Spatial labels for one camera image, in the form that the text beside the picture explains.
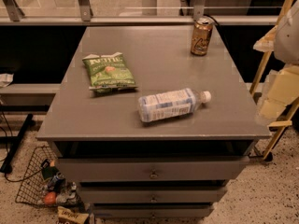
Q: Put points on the black wire basket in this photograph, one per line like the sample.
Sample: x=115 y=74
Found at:
x=39 y=172

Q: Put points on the middle grey drawer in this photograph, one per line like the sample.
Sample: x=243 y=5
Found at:
x=152 y=194

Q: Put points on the blue can in basket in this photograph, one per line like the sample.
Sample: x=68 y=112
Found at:
x=56 y=181

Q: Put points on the yellow snack bag on floor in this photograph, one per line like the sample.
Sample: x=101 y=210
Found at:
x=67 y=216

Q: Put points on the metal window railing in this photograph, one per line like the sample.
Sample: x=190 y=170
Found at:
x=96 y=12

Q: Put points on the black table leg stand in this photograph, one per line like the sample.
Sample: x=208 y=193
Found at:
x=16 y=140

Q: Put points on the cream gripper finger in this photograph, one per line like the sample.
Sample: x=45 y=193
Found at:
x=280 y=89

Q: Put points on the bottom grey drawer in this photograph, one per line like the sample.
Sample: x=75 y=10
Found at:
x=150 y=211

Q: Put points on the white crumpled paper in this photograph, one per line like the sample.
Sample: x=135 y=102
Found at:
x=5 y=80

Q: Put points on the grey drawer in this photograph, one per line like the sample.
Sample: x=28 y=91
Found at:
x=152 y=194
x=150 y=211
x=147 y=170

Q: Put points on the orange soda can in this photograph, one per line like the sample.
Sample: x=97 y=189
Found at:
x=202 y=32

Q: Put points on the orange fruit in basket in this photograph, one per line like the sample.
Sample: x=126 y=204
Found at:
x=50 y=198

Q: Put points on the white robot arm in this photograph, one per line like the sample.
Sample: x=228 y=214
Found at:
x=286 y=42

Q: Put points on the grey drawer cabinet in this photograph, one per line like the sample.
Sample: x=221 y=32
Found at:
x=165 y=149

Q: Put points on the top grey drawer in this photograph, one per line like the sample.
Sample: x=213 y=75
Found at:
x=147 y=170

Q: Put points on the clear plastic water bottle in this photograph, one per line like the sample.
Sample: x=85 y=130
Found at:
x=171 y=104

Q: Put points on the green jalapeno chip bag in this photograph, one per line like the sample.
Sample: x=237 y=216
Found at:
x=108 y=73

